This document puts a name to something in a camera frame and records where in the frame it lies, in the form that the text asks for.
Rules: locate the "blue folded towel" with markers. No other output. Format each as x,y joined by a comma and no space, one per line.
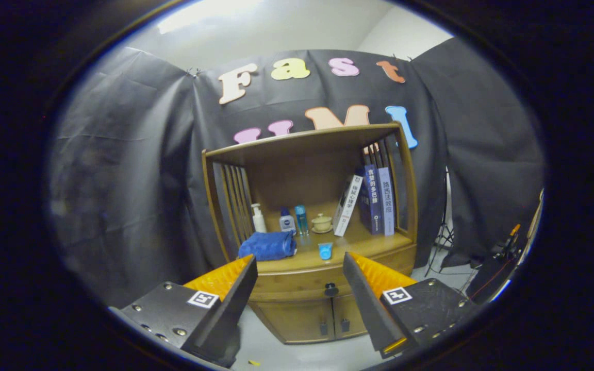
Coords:
267,246

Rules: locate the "white pump bottle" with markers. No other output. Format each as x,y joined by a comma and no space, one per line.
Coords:
259,221

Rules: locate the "clear blue bottle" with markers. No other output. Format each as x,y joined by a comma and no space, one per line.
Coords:
301,219

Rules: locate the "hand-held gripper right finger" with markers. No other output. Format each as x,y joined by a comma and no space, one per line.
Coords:
366,304

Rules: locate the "black orange-tipped device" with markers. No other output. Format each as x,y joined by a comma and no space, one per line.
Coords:
508,245

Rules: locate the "dark blue book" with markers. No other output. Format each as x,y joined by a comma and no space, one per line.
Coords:
373,198

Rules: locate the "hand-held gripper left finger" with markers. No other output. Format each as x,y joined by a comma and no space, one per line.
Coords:
227,314

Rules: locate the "beige lidded teacup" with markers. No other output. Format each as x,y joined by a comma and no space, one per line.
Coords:
322,223

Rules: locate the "black tripod stand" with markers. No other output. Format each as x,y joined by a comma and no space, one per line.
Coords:
444,239

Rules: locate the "blue and white tube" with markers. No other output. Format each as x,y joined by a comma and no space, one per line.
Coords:
325,251

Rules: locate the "light purple book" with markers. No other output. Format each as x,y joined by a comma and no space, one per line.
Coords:
386,201

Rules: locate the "black drawer knob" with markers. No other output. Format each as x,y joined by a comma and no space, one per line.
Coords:
331,289

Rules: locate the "wooden cabinet door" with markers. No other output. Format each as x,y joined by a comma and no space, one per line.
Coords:
292,319
351,309

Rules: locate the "wooden cabinet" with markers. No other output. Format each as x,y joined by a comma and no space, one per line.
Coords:
297,175

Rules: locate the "tan wooden panel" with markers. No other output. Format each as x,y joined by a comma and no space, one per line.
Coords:
534,221

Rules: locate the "wooden drawer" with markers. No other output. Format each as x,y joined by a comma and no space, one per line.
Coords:
302,281

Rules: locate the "wooden countertop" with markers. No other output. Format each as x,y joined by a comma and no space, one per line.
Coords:
364,245

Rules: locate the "white book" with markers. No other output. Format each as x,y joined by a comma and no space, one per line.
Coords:
348,206

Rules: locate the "small white blue-capped bottle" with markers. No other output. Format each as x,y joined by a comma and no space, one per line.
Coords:
287,222

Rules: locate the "dark equipment case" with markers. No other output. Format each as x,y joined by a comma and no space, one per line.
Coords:
490,281

